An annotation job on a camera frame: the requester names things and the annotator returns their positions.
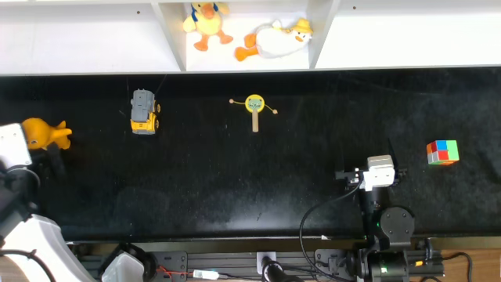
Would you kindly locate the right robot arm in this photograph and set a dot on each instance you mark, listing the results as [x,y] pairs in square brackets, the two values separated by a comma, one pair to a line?
[396,225]

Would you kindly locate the mounting rail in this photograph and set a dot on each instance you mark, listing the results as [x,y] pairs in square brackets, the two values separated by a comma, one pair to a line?
[235,264]

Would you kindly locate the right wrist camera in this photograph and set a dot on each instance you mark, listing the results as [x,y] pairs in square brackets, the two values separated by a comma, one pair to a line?
[379,172]

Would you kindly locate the white shelf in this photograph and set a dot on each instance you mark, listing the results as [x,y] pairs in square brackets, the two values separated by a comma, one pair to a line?
[78,43]

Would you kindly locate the yellow rubber duck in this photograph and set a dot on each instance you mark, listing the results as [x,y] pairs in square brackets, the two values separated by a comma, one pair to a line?
[41,134]

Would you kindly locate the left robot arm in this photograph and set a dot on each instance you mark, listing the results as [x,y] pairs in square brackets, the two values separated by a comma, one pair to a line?
[37,243]

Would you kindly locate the yellow cat-face rattle drum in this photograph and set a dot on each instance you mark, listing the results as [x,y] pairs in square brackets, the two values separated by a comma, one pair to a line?
[255,105]

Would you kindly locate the many-coloured puzzle cube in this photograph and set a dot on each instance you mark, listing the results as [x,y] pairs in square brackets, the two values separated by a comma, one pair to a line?
[443,152]

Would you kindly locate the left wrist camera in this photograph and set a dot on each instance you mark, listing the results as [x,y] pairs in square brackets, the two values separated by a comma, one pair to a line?
[14,144]

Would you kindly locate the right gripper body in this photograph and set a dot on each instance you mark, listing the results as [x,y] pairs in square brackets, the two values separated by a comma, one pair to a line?
[348,175]

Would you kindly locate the grey and yellow toy truck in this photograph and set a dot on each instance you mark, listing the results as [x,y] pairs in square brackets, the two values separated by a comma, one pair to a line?
[143,113]

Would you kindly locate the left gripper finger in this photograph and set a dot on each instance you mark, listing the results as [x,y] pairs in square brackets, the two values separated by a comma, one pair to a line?
[55,160]

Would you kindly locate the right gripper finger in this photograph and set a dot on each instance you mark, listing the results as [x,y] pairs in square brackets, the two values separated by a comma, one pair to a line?
[393,158]
[343,160]

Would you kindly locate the white plush duck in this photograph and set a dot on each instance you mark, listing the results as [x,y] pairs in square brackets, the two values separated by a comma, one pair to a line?
[276,41]

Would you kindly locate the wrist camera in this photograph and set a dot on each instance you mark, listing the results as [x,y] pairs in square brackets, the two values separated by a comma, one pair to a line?
[379,172]
[14,144]

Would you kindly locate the yellow plush duck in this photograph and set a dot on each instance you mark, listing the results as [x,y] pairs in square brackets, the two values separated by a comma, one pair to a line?
[208,23]

